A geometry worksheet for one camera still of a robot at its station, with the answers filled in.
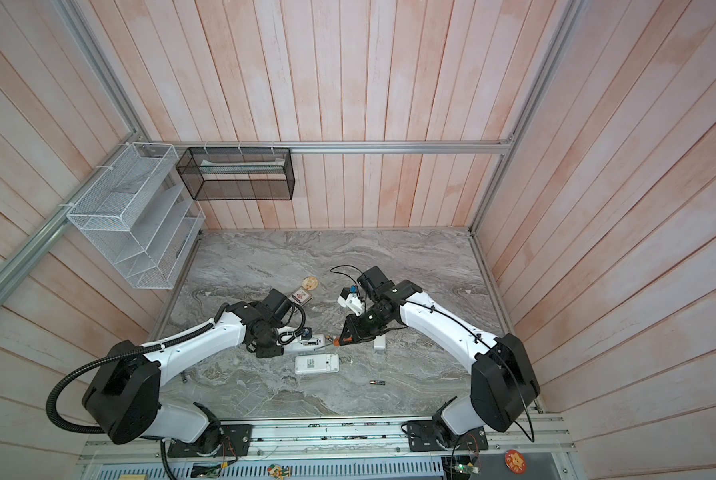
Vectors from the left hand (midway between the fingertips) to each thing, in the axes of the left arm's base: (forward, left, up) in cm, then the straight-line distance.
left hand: (272, 343), depth 86 cm
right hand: (-3, -21, +9) cm, 23 cm away
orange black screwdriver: (-3, -19, +8) cm, 21 cm away
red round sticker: (-28, -63, -3) cm, 69 cm away
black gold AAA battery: (-10, -30, -3) cm, 32 cm away
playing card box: (+18, -6, -2) cm, 19 cm away
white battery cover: (+2, -32, -3) cm, 32 cm away
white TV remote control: (0, -9, -1) cm, 9 cm away
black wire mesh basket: (+54, +17, +21) cm, 61 cm away
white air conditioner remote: (-5, -13, -3) cm, 14 cm away
